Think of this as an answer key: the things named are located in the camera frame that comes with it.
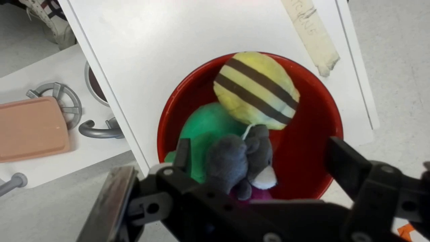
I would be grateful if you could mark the pink plastic tray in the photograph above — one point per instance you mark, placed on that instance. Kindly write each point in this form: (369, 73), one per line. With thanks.
(31, 128)

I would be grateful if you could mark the white toy kitchen counter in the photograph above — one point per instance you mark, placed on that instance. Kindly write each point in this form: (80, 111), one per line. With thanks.
(58, 68)

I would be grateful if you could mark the gray toy faucet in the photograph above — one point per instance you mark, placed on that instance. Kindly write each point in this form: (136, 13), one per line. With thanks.
(101, 132)

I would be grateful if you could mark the white cabinet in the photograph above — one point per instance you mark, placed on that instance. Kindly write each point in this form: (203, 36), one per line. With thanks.
(179, 41)

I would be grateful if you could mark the magenta plush toy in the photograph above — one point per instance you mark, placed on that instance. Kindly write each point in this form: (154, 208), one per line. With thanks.
(262, 196)

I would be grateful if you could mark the yellow brown-striped plush toy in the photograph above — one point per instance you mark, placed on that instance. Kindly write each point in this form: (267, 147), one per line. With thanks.
(255, 89)

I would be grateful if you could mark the gray plush doll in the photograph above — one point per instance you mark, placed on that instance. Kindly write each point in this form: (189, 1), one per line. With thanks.
(228, 157)

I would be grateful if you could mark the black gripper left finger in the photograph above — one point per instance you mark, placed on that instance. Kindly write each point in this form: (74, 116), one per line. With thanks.
(181, 155)

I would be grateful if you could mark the green plush toy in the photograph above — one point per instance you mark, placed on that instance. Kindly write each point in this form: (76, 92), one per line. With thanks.
(201, 130)

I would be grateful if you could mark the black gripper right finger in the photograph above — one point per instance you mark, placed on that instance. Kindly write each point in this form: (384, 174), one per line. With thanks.
(346, 169)

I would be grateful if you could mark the small orange floor tape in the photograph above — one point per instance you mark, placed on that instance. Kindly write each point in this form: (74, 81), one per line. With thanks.
(404, 232)

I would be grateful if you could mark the beige masking tape strip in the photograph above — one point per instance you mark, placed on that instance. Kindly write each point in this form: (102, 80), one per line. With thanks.
(313, 32)

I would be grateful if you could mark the red bowl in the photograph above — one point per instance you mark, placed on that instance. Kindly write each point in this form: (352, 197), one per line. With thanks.
(309, 149)

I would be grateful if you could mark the gray toy knob peg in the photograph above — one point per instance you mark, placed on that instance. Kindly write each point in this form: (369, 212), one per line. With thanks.
(13, 182)

